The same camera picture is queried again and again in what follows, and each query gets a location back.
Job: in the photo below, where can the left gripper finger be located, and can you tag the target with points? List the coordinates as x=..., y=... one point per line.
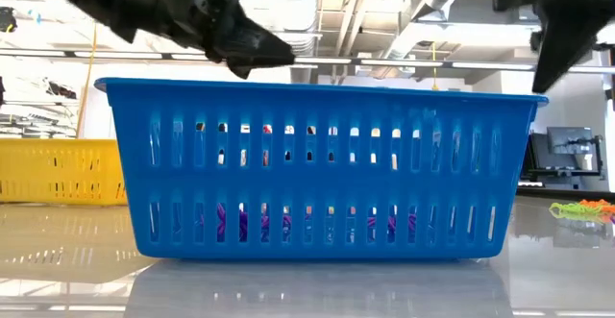
x=250, y=44

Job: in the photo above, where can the black computer monitor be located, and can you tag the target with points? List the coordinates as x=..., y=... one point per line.
x=569, y=140

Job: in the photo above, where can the white cup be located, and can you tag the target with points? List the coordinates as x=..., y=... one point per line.
x=585, y=162

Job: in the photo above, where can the dark office desk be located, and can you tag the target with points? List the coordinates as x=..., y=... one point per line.
x=557, y=173

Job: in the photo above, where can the long ceiling light bar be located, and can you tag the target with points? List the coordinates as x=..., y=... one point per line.
x=384, y=62

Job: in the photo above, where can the blue plastic basket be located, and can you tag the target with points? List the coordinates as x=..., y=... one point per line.
x=307, y=183

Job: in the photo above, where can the yellow plastic basket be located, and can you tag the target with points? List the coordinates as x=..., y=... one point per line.
x=48, y=146

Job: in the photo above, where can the silver spiral air duct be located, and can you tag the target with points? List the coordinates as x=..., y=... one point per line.
x=307, y=20

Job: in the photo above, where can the grey rectangular air duct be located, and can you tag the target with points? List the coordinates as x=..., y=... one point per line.
x=480, y=13

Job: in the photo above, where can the white insulated duct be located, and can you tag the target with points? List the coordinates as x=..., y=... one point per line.
x=413, y=34

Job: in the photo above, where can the black aluminium table frame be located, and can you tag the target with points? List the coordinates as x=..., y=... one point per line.
x=567, y=194

